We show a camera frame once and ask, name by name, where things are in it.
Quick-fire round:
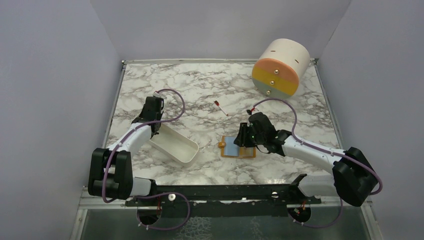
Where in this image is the yellow leather card holder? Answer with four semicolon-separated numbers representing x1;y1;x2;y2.
218;135;256;159

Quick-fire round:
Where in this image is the black metal base rail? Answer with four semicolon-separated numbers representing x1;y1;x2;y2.
106;180;321;222

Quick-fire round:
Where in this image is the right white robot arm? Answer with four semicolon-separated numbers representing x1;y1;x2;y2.
234;112;379;207

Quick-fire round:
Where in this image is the white oval plastic tray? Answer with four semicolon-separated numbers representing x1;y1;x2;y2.
149;123;199;167

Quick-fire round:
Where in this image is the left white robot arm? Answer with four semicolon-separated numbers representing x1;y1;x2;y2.
88;96;165;206

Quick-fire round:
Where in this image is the cylindrical pastel drawer box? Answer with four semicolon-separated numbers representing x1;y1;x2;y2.
251;38;310;99

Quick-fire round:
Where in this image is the red and white marker pen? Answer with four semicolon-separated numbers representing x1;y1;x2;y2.
214;100;229;116

